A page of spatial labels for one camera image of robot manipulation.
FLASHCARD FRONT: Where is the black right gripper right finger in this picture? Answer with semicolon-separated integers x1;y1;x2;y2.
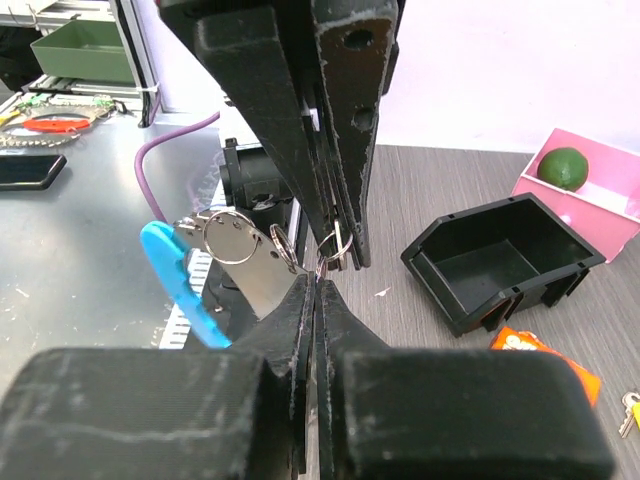
315;280;615;479

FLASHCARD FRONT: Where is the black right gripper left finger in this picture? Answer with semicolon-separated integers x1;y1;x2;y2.
1;275;315;479

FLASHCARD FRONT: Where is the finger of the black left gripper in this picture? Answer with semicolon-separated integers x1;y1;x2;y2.
312;1;400;268
158;1;333;257

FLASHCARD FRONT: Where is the metal key organizer blue handle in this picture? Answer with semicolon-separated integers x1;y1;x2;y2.
139;209;306;348

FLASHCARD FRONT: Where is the small metal key ring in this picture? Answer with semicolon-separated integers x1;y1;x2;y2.
315;219;354;275

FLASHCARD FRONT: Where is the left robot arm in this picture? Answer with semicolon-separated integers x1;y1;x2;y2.
158;0;404;268

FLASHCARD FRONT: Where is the orange razor box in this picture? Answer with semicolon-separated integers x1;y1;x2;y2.
489;327;602;407

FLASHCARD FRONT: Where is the green storage bin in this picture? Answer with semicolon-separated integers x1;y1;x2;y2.
31;20;135;85

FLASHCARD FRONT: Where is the black plastic bin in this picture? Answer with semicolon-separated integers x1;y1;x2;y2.
401;193;605;338

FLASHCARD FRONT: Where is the green avocado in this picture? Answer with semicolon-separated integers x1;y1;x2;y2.
536;147;589;192

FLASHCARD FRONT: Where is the yellow tag key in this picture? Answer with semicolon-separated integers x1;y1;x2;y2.
618;391;639;439

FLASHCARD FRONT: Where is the black smartphone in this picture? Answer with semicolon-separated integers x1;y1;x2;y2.
0;154;67;191

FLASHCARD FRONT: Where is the pink drawer box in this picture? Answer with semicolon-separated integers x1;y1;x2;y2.
511;128;639;263

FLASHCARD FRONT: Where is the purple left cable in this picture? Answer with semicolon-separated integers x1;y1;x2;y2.
133;109;222;224

